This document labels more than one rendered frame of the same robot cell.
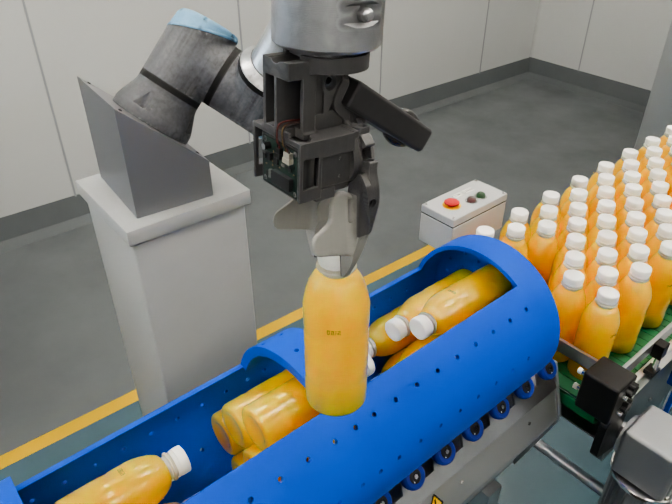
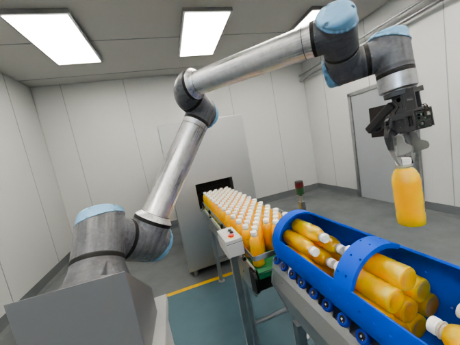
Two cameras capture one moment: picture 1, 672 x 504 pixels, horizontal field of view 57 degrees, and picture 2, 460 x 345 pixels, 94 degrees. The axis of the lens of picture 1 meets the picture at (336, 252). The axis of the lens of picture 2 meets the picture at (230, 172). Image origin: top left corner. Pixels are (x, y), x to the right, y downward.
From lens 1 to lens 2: 1.09 m
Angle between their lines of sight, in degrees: 66
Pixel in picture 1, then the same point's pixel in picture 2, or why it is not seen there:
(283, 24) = (415, 77)
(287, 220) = (407, 150)
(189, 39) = (112, 218)
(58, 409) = not seen: outside the picture
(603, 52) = not seen: hidden behind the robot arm
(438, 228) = (236, 246)
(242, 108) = (154, 243)
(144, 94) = (104, 265)
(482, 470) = not seen: hidden behind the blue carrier
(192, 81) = (123, 242)
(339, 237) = (417, 144)
